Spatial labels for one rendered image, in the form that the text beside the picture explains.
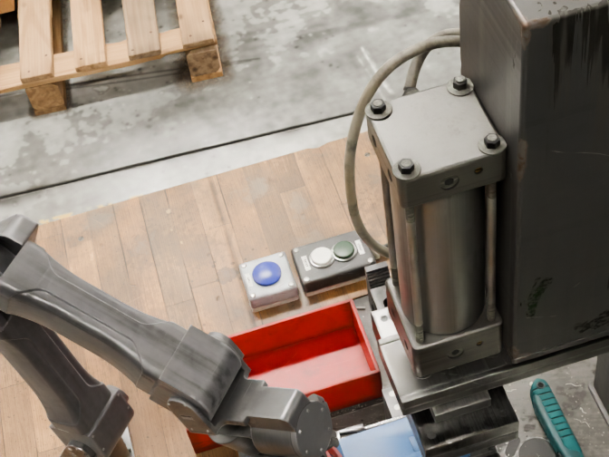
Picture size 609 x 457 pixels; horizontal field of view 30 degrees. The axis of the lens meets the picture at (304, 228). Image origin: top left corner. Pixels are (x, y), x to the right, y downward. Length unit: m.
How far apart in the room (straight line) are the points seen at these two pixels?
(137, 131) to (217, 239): 1.52
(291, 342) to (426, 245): 0.59
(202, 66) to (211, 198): 1.53
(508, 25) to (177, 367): 0.48
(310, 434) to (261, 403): 0.06
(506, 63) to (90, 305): 0.48
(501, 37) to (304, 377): 0.76
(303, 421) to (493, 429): 0.20
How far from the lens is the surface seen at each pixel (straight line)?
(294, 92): 3.16
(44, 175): 3.13
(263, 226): 1.66
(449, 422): 1.17
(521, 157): 0.87
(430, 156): 0.89
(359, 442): 1.34
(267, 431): 1.12
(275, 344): 1.51
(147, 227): 1.70
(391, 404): 1.37
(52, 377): 1.27
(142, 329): 1.11
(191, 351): 1.11
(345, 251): 1.56
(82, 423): 1.32
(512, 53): 0.82
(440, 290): 1.01
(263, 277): 1.55
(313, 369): 1.50
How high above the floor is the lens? 2.16
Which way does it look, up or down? 50 degrees down
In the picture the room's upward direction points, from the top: 11 degrees counter-clockwise
